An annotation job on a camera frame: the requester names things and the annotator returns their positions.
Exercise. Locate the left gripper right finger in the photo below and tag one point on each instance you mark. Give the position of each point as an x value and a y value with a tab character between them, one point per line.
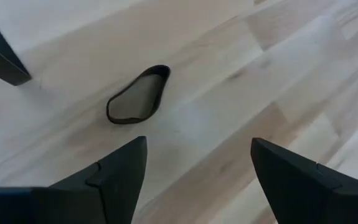
297	193

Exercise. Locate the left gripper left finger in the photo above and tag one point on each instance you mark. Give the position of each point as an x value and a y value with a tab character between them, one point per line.
113	193

